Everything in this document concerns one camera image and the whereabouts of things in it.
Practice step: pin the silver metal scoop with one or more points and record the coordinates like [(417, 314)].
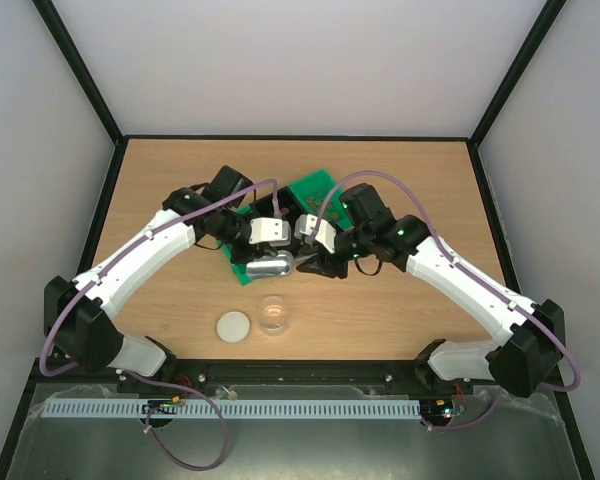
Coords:
[(278, 265)]

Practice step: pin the clear plastic jar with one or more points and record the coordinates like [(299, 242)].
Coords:
[(273, 315)]

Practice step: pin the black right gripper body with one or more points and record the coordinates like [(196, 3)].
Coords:
[(325, 257)]

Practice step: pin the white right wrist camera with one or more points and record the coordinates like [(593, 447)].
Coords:
[(324, 233)]

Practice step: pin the white round jar lid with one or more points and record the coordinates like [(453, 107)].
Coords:
[(233, 327)]

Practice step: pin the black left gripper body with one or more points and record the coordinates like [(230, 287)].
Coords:
[(239, 256)]

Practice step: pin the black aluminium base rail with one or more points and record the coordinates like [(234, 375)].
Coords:
[(376, 377)]

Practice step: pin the green bin on left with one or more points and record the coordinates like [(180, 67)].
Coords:
[(240, 272)]

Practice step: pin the green bin with star candies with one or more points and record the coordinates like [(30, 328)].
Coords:
[(312, 189)]

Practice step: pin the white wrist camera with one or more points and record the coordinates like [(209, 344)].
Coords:
[(324, 233), (273, 231)]

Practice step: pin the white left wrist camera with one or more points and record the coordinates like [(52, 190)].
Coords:
[(273, 231)]

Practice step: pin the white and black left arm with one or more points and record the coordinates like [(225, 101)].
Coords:
[(79, 313)]

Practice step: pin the light blue slotted cable duct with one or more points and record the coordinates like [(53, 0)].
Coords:
[(233, 409)]

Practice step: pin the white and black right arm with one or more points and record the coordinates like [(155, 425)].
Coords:
[(526, 338)]

